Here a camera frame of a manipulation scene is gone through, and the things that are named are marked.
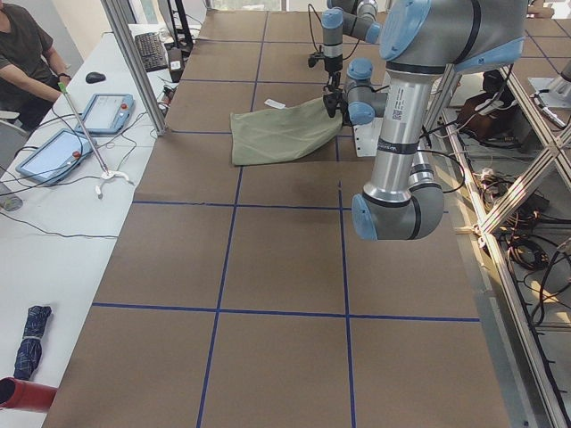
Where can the red fire extinguisher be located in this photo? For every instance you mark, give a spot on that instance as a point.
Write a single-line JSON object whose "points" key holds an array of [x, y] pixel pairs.
{"points": [[26, 396]]}

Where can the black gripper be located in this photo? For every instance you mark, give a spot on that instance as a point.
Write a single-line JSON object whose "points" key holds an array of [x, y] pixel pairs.
{"points": [[330, 67], [329, 104]]}

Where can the far grey teach pendant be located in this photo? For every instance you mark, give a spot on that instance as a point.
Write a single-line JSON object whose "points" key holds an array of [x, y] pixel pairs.
{"points": [[107, 114]]}

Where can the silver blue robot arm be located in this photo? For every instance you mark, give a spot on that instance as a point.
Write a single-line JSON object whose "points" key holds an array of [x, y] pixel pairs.
{"points": [[417, 41], [356, 19]]}

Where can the arm mounting base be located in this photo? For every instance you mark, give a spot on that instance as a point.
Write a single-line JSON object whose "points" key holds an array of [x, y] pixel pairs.
{"points": [[554, 92]]}

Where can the black computer mouse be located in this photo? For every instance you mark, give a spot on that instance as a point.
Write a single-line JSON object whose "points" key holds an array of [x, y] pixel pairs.
{"points": [[94, 77]]}

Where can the near grey teach pendant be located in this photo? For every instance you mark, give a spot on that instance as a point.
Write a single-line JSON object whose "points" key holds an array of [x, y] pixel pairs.
{"points": [[55, 159]]}

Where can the pink reacher grabber stick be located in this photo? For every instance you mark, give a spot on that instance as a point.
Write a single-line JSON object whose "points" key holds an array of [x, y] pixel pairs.
{"points": [[107, 174]]}

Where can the folded dark blue umbrella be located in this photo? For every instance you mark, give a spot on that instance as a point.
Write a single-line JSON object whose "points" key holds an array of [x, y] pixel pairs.
{"points": [[30, 350]]}

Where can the black computer keyboard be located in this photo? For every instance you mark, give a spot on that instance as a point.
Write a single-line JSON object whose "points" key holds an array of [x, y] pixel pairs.
{"points": [[151, 51]]}

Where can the aluminium frame post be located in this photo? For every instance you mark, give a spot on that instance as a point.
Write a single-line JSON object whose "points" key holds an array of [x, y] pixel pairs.
{"points": [[126, 43]]}

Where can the seated person in grey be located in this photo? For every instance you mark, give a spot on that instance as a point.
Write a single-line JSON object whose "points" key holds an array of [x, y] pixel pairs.
{"points": [[31, 68]]}

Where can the white power strip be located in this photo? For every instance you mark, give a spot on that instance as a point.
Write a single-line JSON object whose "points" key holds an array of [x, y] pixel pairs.
{"points": [[498, 101]]}

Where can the olive green long-sleeve shirt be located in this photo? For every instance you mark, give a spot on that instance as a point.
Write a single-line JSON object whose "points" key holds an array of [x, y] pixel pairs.
{"points": [[281, 135]]}

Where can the white paper clothing tag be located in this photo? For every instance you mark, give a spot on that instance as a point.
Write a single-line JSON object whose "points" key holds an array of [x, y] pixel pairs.
{"points": [[274, 104]]}

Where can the grey teach pendant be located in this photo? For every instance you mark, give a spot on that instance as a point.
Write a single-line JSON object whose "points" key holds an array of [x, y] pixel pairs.
{"points": [[107, 114], [55, 159]]}

